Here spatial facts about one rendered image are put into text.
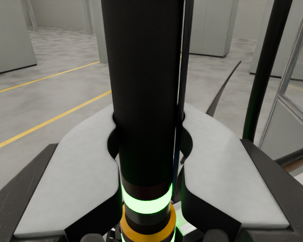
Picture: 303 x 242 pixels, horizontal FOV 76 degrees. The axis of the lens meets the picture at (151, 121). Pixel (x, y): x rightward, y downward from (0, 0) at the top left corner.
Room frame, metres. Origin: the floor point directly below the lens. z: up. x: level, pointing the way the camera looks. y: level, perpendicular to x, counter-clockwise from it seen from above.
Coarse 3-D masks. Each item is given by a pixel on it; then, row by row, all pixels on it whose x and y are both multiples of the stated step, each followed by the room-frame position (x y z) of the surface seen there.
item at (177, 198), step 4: (180, 172) 0.25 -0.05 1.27; (180, 176) 0.25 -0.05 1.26; (180, 180) 0.25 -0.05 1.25; (180, 184) 0.25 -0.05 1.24; (180, 188) 0.25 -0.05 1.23; (176, 192) 0.23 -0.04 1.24; (180, 192) 0.25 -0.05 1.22; (176, 196) 0.23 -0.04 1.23; (180, 196) 0.25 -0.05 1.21; (172, 200) 0.23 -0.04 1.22; (176, 200) 0.23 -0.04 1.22; (180, 200) 0.24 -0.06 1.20
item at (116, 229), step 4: (172, 204) 0.21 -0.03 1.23; (116, 228) 0.19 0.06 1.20; (120, 228) 0.19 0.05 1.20; (108, 232) 0.19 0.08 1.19; (112, 232) 0.19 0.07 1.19; (116, 232) 0.18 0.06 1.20; (120, 232) 0.18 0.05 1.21; (108, 236) 0.18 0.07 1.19; (112, 236) 0.18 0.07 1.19; (116, 236) 0.17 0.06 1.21; (120, 236) 0.17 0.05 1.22; (108, 240) 0.18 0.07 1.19; (112, 240) 0.18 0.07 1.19; (116, 240) 0.17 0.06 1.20; (120, 240) 0.16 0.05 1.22
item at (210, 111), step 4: (240, 60) 0.37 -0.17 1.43; (236, 68) 0.36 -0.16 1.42; (232, 72) 0.35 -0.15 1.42; (228, 76) 0.36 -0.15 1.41; (228, 80) 0.39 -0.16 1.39; (224, 84) 0.34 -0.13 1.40; (220, 88) 0.34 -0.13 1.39; (220, 92) 0.34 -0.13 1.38; (216, 96) 0.33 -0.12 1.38; (220, 96) 0.42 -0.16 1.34; (216, 100) 0.35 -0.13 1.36; (212, 104) 0.32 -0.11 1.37; (216, 104) 0.40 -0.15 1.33; (208, 108) 0.32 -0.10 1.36; (212, 108) 0.34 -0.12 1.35; (208, 112) 0.32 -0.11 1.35; (212, 112) 0.38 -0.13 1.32; (212, 116) 0.41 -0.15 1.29; (180, 160) 0.28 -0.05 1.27; (184, 160) 0.27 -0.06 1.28
